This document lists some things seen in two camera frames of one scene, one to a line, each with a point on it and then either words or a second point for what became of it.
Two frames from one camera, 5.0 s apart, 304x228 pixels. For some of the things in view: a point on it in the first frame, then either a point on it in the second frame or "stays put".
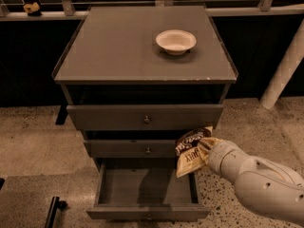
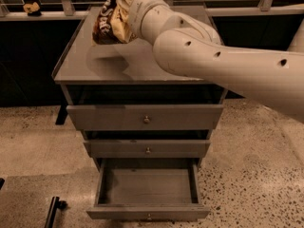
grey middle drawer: (131, 148) stays put
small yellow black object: (32, 9) stays put
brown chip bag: (189, 157) -> (113, 26)
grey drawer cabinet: (136, 78) stays put
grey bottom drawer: (145, 190) stays put
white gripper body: (218, 157) -> (142, 8)
